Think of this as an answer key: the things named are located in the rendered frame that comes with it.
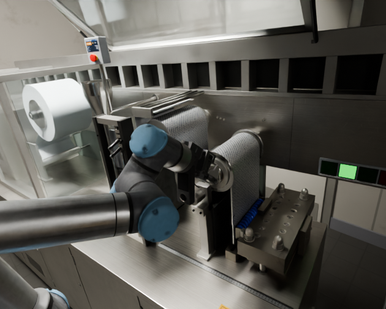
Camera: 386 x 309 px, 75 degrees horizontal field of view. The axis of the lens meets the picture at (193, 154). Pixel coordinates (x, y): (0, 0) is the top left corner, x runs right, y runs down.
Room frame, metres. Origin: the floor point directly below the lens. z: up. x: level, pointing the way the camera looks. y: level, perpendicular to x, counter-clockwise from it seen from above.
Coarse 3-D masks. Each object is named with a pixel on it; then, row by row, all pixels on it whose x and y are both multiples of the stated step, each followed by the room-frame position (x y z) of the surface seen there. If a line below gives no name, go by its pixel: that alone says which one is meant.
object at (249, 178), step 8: (256, 160) 0.88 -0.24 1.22; (248, 168) 0.82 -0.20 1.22; (256, 168) 0.88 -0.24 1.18; (240, 176) 0.77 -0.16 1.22; (248, 176) 0.82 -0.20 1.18; (256, 176) 0.88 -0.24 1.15; (240, 184) 0.77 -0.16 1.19; (248, 184) 0.82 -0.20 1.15; (256, 184) 0.88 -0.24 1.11; (232, 192) 0.72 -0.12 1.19; (240, 192) 0.77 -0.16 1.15; (248, 192) 0.82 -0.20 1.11; (256, 192) 0.88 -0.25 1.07; (232, 200) 0.72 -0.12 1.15; (240, 200) 0.77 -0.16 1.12; (248, 200) 0.82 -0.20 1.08; (232, 208) 0.72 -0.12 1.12; (240, 208) 0.77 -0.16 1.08; (232, 216) 0.72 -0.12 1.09; (232, 224) 0.72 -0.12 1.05
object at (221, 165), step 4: (216, 160) 0.74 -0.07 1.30; (220, 164) 0.73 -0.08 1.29; (224, 164) 0.73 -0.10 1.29; (224, 168) 0.72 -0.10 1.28; (224, 172) 0.72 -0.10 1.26; (228, 172) 0.72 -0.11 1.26; (224, 176) 0.72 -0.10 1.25; (228, 176) 0.71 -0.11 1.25; (224, 180) 0.72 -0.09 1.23; (228, 180) 0.72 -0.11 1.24; (220, 184) 0.73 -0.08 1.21; (224, 184) 0.72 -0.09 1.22
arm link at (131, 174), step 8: (136, 160) 0.50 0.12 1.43; (128, 168) 0.50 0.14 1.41; (136, 168) 0.49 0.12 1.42; (144, 168) 0.49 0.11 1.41; (120, 176) 0.50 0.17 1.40; (128, 176) 0.48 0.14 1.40; (136, 176) 0.47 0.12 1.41; (144, 176) 0.47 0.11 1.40; (152, 176) 0.50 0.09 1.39; (120, 184) 0.48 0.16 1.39; (128, 184) 0.45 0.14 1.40; (112, 192) 0.48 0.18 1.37; (120, 192) 0.47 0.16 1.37
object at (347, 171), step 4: (344, 164) 0.79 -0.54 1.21; (340, 168) 0.80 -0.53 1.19; (344, 168) 0.79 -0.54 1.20; (348, 168) 0.79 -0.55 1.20; (352, 168) 0.78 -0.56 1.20; (356, 168) 0.77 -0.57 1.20; (340, 172) 0.80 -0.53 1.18; (344, 172) 0.79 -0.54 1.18; (348, 172) 0.78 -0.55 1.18; (352, 172) 0.78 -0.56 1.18; (340, 176) 0.80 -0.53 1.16; (344, 176) 0.79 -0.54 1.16; (348, 176) 0.78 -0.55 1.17; (352, 176) 0.77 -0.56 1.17
